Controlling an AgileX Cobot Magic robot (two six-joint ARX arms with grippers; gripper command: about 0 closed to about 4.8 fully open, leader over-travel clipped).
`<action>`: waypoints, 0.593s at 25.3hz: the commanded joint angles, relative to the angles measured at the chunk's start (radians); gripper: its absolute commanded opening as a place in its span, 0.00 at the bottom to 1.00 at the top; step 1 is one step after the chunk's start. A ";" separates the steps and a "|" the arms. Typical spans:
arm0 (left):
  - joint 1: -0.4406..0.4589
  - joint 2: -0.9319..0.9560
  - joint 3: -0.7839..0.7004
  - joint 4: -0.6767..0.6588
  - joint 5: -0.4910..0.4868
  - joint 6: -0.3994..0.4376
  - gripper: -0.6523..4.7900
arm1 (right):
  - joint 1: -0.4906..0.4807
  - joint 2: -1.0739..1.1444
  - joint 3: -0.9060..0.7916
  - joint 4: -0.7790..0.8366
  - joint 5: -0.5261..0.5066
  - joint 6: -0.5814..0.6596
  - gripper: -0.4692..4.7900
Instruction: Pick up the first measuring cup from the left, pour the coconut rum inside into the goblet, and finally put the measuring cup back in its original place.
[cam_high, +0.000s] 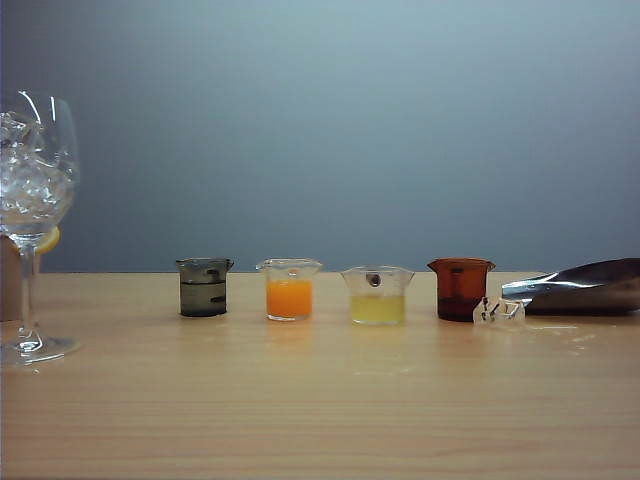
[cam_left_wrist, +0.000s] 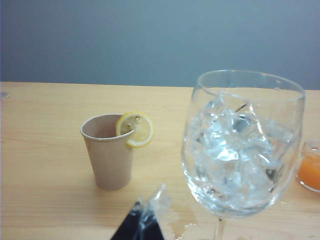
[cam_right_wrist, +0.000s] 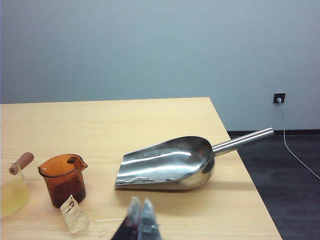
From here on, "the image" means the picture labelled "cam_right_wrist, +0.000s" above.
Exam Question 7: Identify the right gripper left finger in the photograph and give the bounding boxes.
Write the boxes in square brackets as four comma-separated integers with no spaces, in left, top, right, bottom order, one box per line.
[109,196,141,240]

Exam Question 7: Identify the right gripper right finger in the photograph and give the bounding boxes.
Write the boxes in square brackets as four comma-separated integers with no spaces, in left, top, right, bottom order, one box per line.
[136,198,163,240]

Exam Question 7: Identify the amber measuring cup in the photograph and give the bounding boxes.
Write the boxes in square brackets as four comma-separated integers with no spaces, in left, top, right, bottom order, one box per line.
[37,153,89,209]

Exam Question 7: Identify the clear cup with yellow liquid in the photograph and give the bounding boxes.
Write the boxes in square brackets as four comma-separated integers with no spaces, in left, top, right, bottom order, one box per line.
[0,151,35,218]

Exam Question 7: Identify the clear ice cube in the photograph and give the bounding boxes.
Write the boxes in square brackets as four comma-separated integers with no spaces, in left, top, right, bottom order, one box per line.
[59,194,90,235]

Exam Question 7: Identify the stainless steel ice scoop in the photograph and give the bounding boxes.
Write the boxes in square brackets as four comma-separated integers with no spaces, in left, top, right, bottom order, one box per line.
[114,127,275,191]

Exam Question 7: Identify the dark baseboard strip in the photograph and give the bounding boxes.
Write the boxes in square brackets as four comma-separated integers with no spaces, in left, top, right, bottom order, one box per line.
[227,128,320,137]

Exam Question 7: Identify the black wall outlet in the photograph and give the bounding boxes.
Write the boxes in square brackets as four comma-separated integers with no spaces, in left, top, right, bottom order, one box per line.
[273,92,287,105]

